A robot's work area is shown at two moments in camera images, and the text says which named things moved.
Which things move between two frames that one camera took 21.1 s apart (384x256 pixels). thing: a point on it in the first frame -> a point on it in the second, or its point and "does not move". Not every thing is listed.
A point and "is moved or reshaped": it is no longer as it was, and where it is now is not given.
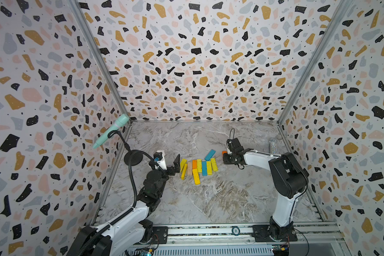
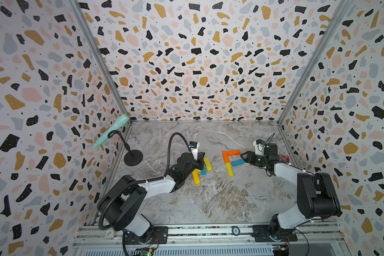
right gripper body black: (230, 159) -> (259, 160)
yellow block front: (196, 176) does not move
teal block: (210, 154) is moved or reshaped
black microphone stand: (136, 159) does not move
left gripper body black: (165, 176) -> (199, 165)
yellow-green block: (214, 164) -> (229, 169)
